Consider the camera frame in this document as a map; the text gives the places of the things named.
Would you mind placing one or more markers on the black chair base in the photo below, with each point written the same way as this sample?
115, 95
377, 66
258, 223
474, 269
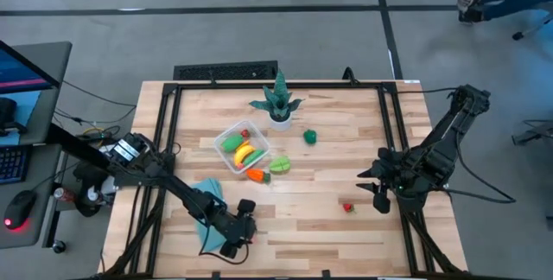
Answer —
535, 133

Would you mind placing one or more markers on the yellow toy banana bunch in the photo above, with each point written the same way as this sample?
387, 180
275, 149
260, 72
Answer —
243, 154

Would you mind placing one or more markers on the clear plastic tupperware container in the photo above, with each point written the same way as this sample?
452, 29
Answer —
261, 139

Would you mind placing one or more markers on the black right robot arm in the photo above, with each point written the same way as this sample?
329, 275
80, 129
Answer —
453, 129

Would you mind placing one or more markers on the computer monitor blue screen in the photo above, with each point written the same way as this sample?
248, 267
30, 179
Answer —
21, 70

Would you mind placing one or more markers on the green toy papaya half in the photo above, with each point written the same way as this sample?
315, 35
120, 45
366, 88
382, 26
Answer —
232, 143

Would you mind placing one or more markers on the black desk caster wheel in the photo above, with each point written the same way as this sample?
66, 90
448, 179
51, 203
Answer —
59, 246

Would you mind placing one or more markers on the green snake plant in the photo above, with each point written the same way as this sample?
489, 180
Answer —
278, 100

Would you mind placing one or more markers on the small red toy strawberry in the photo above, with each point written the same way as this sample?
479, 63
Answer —
348, 207
245, 133

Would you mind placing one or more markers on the red drink can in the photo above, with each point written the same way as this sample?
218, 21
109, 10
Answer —
65, 194

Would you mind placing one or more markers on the folded teal cloth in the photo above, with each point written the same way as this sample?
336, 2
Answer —
211, 187

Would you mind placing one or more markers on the black aluminium table frame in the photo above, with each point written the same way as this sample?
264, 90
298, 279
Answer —
328, 85

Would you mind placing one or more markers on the orange toy carrot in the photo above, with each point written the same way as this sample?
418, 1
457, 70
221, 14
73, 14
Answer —
256, 175

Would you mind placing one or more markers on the black computer mouse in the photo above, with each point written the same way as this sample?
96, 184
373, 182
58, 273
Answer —
19, 208

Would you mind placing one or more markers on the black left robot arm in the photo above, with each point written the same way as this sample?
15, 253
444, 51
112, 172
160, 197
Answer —
181, 187

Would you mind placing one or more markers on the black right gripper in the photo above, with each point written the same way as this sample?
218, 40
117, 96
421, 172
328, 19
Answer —
397, 174

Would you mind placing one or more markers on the grey office desk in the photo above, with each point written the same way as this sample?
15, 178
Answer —
47, 111

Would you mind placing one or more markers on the white plant pot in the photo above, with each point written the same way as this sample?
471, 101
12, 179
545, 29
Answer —
281, 125

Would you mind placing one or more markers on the office chair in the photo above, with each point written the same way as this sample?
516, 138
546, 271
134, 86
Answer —
533, 27

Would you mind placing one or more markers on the light green toy star fruit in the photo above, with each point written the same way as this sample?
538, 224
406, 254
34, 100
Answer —
280, 164

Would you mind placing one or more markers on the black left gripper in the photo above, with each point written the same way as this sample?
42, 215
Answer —
239, 230

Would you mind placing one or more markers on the dark green toy bell pepper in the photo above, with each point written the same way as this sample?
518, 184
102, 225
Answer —
309, 137

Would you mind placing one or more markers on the black keyboard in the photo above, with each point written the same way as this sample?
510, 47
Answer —
13, 164

